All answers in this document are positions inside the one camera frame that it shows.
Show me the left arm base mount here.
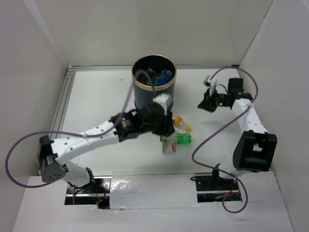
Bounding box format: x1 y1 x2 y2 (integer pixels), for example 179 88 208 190
64 175 112 209

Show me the green bottle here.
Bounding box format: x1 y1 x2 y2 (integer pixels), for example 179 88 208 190
160 132 193 147
145 67 159 86

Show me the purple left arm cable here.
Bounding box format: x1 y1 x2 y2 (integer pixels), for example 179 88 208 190
4 70 157 203

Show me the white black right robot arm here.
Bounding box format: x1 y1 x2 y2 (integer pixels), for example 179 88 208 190
198 77 278 189

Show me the clear bottle yellow label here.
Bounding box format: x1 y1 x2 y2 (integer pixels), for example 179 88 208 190
172 116 191 132

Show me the dark blue gold-rimmed bin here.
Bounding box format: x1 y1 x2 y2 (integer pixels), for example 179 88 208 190
131 55 177 109

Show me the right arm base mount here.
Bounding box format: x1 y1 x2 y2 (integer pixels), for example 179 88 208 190
190 174 242 203

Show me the silver tape sheet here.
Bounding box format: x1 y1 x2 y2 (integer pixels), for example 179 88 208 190
110 173 199 210

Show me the small red cap bottle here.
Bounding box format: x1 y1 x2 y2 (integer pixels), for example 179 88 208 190
161 134 178 154

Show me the blue label clear bottle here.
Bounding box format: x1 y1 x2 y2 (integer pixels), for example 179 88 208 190
156 69 173 86

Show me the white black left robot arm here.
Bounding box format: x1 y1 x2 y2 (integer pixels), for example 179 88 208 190
38 102 175 193

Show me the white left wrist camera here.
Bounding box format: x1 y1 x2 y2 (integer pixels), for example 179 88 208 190
153 93 173 115

